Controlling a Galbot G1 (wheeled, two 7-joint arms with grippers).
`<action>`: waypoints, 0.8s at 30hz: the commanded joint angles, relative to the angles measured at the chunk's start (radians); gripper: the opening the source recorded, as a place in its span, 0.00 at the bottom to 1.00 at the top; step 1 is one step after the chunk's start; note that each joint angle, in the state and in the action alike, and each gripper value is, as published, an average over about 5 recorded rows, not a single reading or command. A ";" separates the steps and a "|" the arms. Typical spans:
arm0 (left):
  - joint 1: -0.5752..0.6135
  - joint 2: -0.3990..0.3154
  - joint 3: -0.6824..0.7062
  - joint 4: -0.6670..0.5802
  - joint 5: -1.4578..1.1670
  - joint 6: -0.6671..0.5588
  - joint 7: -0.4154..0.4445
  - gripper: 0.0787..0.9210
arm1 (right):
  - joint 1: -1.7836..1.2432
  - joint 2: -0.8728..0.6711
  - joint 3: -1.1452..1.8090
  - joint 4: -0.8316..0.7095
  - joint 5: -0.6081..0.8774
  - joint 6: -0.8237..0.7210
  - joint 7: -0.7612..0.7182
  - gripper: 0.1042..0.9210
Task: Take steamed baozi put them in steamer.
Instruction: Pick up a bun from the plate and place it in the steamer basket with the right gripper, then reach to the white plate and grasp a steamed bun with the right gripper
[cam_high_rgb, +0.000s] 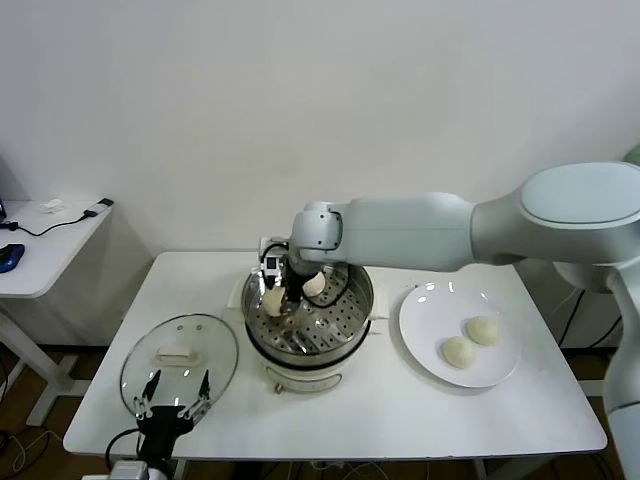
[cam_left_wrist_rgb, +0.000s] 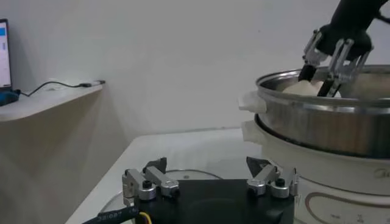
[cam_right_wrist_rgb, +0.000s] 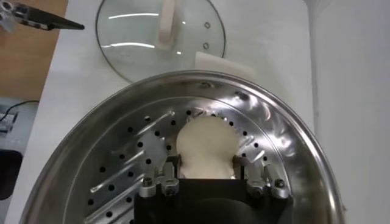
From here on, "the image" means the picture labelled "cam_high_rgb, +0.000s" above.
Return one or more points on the blue computer mouse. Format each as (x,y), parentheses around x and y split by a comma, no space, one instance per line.
(11,257)

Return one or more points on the pale green appliance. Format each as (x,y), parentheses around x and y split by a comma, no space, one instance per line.
(633,156)

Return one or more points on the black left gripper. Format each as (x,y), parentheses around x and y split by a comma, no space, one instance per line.
(162,422)

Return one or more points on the white side desk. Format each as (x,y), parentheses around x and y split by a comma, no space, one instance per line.
(50,260)

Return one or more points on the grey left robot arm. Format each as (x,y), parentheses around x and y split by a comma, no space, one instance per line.
(161,471)

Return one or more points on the white round plate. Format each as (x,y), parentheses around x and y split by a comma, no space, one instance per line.
(425,360)

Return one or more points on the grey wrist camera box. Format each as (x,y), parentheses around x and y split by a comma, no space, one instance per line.
(271,263)
(127,471)

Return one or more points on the cream electric cooker base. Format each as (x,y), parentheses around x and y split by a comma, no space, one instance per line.
(305,372)

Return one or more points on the small white plastic object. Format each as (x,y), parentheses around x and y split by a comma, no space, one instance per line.
(54,205)

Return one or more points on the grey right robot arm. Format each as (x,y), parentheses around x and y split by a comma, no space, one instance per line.
(425,230)

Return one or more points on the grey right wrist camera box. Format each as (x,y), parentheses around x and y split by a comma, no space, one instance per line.
(271,263)

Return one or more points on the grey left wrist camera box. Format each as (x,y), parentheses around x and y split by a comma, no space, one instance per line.
(127,471)

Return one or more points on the white steamed baozi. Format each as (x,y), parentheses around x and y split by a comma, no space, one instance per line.
(459,353)
(315,286)
(274,301)
(483,330)

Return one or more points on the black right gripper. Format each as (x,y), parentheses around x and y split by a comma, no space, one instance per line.
(296,285)

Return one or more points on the steel perforated steamer basket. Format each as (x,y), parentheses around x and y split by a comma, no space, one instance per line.
(345,320)

